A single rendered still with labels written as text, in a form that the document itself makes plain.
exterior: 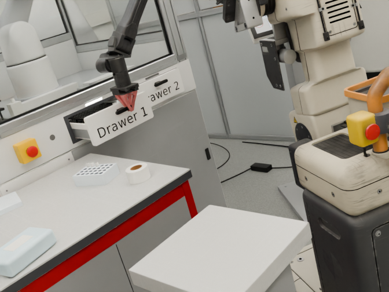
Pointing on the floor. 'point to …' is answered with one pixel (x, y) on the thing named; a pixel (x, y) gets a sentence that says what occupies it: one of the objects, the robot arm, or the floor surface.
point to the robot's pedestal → (225, 254)
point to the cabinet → (153, 150)
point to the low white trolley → (96, 226)
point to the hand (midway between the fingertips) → (130, 109)
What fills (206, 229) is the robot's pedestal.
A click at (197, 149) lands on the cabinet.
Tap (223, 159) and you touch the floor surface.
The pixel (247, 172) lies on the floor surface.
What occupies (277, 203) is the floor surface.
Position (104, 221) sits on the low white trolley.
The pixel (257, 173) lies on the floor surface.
